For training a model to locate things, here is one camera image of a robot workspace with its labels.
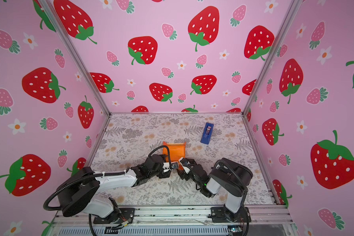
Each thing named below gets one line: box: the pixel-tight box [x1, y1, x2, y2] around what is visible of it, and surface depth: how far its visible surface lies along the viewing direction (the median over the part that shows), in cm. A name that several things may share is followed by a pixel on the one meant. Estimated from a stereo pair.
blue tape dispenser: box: [200, 122, 214, 145], surface depth 105 cm
